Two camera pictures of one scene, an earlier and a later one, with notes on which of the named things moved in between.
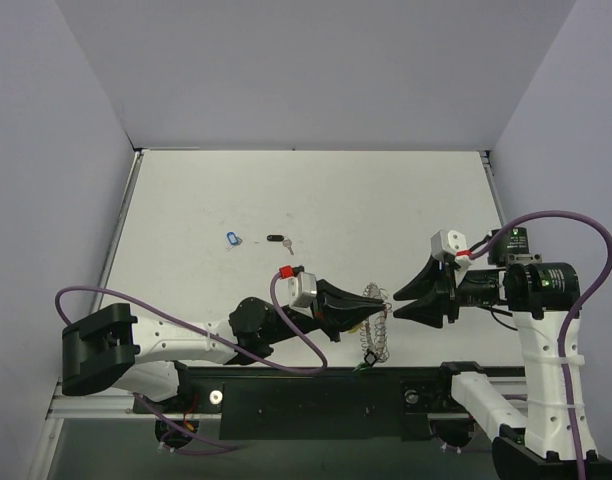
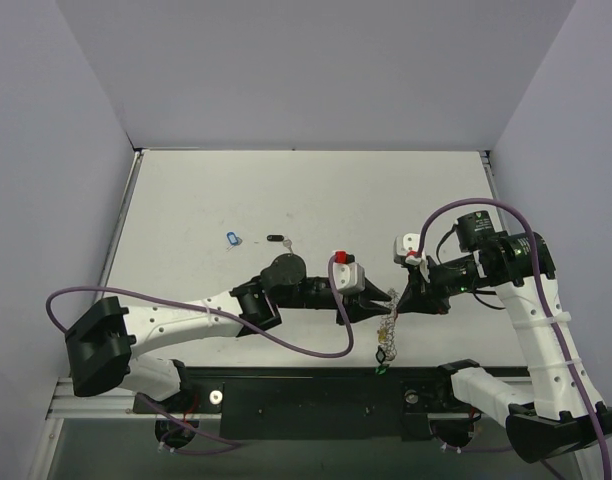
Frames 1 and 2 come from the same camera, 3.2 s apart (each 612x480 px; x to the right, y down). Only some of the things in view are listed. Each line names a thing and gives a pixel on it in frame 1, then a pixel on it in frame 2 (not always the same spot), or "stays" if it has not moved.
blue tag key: x=233 y=240 stays
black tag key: x=280 y=238 stays
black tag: x=370 y=357 to x=380 y=354
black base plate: x=314 y=403 stays
